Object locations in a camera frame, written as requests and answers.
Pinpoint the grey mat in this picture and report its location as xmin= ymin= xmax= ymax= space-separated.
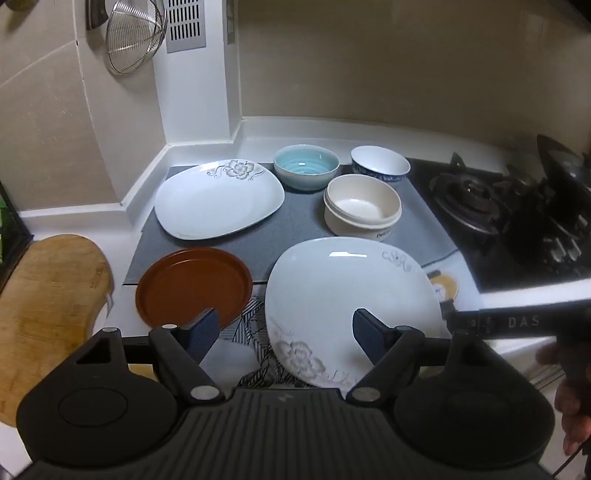
xmin=124 ymin=161 xmax=458 ymax=284

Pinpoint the dark pot lid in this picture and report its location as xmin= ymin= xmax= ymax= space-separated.
xmin=536 ymin=134 xmax=591 ymax=217

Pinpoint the brown round plate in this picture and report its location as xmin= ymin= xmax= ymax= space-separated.
xmin=135 ymin=248 xmax=254 ymax=329

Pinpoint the black gas stove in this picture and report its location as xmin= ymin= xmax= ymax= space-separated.
xmin=406 ymin=154 xmax=591 ymax=294

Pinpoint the person's right hand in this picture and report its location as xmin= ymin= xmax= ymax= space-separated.
xmin=536 ymin=342 xmax=591 ymax=460

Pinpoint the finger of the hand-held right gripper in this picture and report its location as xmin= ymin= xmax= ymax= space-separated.
xmin=438 ymin=298 xmax=455 ymax=334

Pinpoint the white vent grille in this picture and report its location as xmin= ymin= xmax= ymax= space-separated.
xmin=164 ymin=0 xmax=207 ymax=54

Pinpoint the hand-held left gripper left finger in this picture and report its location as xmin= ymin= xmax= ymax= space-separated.
xmin=69 ymin=307 xmax=227 ymax=404

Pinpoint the white bowl with blue band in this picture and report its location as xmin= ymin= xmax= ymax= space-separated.
xmin=350 ymin=146 xmax=411 ymax=184

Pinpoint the cream ribbed bowl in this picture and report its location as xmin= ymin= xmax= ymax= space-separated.
xmin=323 ymin=174 xmax=402 ymax=241

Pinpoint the teal glazed bowl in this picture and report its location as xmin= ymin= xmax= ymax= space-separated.
xmin=273 ymin=144 xmax=341 ymax=191

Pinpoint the black rack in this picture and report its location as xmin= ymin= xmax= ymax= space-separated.
xmin=0 ymin=180 xmax=35 ymax=296

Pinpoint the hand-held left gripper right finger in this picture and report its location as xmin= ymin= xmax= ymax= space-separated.
xmin=345 ymin=308 xmax=490 ymax=402

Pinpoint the white flower-print plate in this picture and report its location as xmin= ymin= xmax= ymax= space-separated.
xmin=264 ymin=237 xmax=446 ymax=388
xmin=154 ymin=159 xmax=286 ymax=241

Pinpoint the black cable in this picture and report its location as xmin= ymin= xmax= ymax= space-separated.
xmin=551 ymin=440 xmax=589 ymax=478

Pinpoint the metal wire strainer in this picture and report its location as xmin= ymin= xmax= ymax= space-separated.
xmin=105 ymin=0 xmax=168 ymax=76

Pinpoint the dark hanging utensil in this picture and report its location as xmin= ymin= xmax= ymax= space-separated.
xmin=85 ymin=0 xmax=110 ymax=32

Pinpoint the wooden cutting board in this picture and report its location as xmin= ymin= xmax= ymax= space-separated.
xmin=0 ymin=234 xmax=158 ymax=428

